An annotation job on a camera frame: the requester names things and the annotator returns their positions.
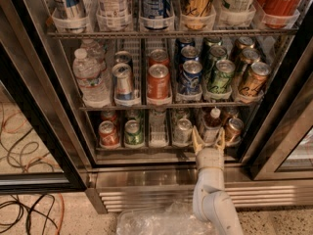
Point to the clear water bottle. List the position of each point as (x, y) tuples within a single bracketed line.
[(95, 50), (91, 79)]

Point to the blue can middle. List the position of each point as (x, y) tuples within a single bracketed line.
[(188, 53)]

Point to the green can bottom front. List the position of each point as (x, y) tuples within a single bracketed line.
[(133, 133)]

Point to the orange can front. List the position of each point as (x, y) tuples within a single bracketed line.
[(158, 81)]

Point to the blue white can top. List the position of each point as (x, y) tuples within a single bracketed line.
[(155, 12)]

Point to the red can bottom front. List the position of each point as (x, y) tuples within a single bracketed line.
[(108, 133)]

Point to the green can middle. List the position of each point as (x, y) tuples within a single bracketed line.
[(215, 53)]

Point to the red can bottom rear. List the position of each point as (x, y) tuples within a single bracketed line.
[(109, 115)]

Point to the red can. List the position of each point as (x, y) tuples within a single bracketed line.
[(109, 115), (108, 133)]

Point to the gold can front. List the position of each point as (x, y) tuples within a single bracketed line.
[(255, 76)]

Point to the silver blue can front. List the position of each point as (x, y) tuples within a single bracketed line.
[(123, 82)]

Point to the orange can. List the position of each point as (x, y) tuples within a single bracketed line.
[(158, 81), (159, 56)]

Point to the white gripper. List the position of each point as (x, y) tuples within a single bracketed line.
[(209, 156)]

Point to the clear plastic bin on floor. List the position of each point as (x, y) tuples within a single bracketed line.
[(176, 219)]

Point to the gold can middle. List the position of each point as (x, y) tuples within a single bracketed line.
[(246, 58)]

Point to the red cola bottle top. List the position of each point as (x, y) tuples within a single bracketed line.
[(277, 13)]

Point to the clear water bottle front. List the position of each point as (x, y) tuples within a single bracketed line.
[(91, 79)]

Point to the green can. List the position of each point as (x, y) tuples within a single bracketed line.
[(133, 133), (220, 77), (208, 42), (215, 53), (134, 115)]

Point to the silver blue can rear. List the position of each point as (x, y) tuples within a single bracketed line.
[(123, 57)]

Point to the gold can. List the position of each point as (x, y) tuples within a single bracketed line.
[(246, 58), (240, 44), (255, 76)]

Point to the right glass fridge door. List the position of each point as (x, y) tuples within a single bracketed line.
[(288, 152)]

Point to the orange can rear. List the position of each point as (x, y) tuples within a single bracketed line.
[(159, 56)]

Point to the clear water bottle rear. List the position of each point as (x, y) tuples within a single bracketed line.
[(95, 50)]

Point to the brown bottle with white cap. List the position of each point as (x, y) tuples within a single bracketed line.
[(210, 125)]

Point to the copper can bottom rear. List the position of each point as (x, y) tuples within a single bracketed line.
[(229, 112)]

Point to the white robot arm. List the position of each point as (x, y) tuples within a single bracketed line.
[(211, 202)]

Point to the gold can rear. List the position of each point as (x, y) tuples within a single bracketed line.
[(240, 44)]

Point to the white label bottle top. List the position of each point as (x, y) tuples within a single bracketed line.
[(116, 12)]

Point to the glass fridge door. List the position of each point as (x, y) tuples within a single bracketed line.
[(288, 152), (41, 142)]

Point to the middle wire shelf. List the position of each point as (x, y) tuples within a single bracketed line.
[(171, 106)]

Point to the yellow tall can top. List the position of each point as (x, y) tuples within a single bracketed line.
[(195, 13)]

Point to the upper wire shelf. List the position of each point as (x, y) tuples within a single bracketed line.
[(172, 34)]

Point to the copper can bottom front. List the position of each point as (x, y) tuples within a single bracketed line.
[(233, 129)]

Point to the wire shelf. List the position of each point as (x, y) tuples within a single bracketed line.
[(171, 106), (172, 34)]

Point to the silver blue tall can top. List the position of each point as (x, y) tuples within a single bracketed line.
[(69, 16)]

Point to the green can bottom rear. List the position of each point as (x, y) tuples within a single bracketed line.
[(134, 115)]

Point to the silver can bottom rear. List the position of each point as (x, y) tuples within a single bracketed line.
[(180, 113)]

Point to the silver can bottom front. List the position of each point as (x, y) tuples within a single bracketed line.
[(182, 131)]

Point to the copper can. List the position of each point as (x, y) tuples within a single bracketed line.
[(233, 129), (229, 112)]

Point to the left glass fridge door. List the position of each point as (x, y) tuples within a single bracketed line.
[(41, 142)]

